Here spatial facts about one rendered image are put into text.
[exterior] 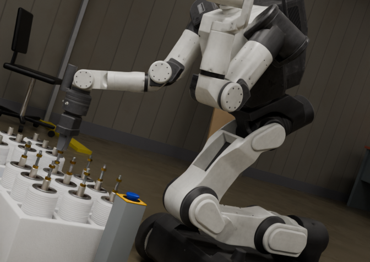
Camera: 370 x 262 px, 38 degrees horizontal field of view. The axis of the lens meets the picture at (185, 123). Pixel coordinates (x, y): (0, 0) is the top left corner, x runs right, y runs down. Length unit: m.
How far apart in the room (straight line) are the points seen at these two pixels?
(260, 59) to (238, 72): 0.08
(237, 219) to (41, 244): 0.66
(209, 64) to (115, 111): 3.98
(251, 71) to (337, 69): 5.60
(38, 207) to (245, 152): 0.67
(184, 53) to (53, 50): 3.22
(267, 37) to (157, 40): 3.94
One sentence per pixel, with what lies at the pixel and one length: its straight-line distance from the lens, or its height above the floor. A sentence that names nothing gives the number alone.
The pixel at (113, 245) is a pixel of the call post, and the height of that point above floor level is 0.18.
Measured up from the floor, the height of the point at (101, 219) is 0.20.
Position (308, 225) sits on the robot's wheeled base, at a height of 0.34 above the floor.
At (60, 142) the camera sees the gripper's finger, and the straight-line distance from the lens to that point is 1.87.
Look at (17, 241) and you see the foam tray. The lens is 1.60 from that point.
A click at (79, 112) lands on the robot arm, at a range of 1.84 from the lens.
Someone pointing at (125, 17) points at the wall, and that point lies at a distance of 5.21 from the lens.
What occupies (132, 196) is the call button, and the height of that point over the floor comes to 0.33.
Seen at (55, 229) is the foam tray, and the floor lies 0.16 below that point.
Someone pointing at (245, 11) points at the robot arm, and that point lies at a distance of 1.35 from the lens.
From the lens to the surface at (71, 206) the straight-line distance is 1.67.
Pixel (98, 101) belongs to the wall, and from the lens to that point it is 5.20.
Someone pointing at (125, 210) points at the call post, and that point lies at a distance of 1.54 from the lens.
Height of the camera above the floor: 0.65
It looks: 3 degrees down
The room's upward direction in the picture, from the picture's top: 19 degrees clockwise
